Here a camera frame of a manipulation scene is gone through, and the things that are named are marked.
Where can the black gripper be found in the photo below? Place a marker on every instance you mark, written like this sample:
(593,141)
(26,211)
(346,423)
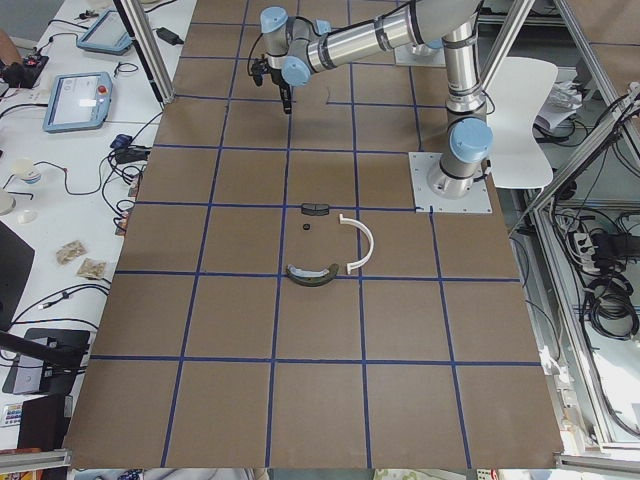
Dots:
(281,86)

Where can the person hand at desk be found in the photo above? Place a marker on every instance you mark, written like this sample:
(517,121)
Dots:
(9,53)

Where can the black brake pad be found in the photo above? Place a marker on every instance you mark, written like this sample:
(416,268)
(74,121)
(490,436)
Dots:
(315,209)

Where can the black power adapter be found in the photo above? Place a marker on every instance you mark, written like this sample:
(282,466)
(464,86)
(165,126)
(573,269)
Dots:
(169,36)

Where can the blue checkered pouch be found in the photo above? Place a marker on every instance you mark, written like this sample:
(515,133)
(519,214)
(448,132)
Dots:
(121,141)

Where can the far blue teach pendant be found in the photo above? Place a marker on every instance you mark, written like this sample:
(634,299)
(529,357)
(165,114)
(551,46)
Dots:
(106,35)

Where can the blue teach pendant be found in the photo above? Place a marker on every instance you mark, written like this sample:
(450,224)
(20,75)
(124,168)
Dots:
(106,35)
(78,102)

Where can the green curved brake shoe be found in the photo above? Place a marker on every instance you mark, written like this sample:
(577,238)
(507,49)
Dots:
(308,278)

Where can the near blue teach pendant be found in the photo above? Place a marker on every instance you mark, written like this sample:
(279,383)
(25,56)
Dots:
(78,102)

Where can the white plastic chair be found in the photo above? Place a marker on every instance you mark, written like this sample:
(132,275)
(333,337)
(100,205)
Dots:
(519,90)

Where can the brown packet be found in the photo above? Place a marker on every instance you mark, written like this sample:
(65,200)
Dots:
(92,269)
(70,252)

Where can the white paper cup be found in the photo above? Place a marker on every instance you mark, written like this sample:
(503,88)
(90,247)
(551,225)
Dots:
(26,170)

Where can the black monitor stand base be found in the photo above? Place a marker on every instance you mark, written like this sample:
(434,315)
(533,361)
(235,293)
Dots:
(47,360)

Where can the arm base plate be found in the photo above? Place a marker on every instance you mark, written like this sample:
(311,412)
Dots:
(434,192)
(403,57)

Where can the aluminium frame post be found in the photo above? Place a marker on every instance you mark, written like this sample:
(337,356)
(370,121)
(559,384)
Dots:
(139,30)

